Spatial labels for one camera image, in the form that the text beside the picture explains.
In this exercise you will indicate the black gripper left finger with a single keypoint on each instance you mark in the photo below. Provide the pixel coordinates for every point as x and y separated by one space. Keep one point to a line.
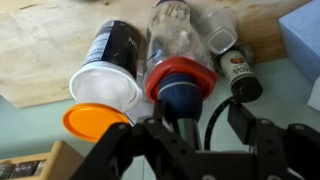
115 143

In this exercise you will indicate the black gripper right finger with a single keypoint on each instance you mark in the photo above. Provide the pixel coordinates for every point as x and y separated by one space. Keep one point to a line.
276 146

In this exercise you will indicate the wooden butcher block counter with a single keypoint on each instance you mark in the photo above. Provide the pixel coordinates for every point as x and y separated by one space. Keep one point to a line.
40 50

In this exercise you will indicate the glass spice jar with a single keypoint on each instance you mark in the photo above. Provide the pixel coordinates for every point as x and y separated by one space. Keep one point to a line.
6 170
24 169
40 167

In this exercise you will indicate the dark glass bottle cream label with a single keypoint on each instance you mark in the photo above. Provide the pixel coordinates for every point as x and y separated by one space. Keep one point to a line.
240 73

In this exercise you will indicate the clear container with orange lid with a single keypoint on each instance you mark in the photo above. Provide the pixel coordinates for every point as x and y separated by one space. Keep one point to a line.
113 50

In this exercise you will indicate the blue box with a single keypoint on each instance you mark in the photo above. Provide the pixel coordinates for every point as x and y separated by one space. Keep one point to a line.
301 36

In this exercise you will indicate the clear plastic jar red rim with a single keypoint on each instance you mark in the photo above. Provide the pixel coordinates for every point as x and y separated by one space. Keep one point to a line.
173 40

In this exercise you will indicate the small clear plastic cup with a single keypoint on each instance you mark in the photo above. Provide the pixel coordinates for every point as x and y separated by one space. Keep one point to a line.
218 31

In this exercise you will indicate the wooden wall spice rack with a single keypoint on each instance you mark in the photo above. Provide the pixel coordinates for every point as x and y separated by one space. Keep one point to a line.
63 160

